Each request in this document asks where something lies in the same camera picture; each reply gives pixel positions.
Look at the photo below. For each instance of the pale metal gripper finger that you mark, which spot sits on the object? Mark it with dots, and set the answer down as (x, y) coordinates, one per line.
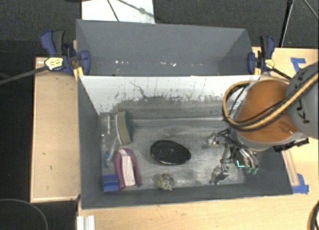
(211, 141)
(220, 172)

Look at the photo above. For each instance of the black round disc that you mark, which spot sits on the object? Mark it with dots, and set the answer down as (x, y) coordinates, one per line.
(170, 153)

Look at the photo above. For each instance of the speckled grey-green ball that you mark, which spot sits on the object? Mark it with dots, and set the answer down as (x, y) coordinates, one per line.
(166, 182)

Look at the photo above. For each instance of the yellow and green sponge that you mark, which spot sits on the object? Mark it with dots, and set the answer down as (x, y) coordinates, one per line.
(124, 128)

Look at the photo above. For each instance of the purple and white stapler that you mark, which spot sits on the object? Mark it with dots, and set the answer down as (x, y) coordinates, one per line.
(127, 169)

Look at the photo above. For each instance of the clear plastic bottle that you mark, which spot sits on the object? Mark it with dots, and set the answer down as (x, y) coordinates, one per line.
(108, 139)

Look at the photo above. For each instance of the grey metal bin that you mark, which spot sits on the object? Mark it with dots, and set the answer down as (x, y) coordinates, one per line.
(159, 49)

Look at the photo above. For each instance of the blue rectangular block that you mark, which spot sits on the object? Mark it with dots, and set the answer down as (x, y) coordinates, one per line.
(110, 182)

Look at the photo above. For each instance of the pale wood flat board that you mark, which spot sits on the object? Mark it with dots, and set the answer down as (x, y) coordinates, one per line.
(56, 129)

